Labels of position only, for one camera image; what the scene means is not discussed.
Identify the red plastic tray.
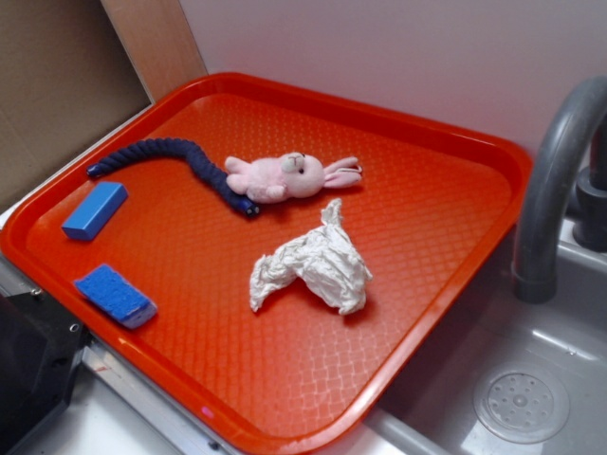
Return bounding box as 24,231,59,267
1,73,531,454

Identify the dark blue rope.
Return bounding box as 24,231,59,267
85,136,261,220

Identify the grey toy sink basin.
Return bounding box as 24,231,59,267
365,220,606,454

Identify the brown cardboard panel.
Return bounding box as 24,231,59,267
1,1,206,209

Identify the pink plush bunny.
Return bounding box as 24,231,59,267
225,152,362,204

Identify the blue rectangular block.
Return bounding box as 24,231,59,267
62,182,128,241

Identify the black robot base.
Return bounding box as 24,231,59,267
1,293,88,454

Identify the crumpled white cloth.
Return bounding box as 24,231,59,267
249,198,373,316

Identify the grey toy faucet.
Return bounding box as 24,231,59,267
511,76,606,303

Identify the dark grey faucet handle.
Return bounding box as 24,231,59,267
572,120,607,253

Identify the blue sponge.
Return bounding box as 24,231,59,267
74,264,157,329

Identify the sink drain strainer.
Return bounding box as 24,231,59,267
472,362,570,445

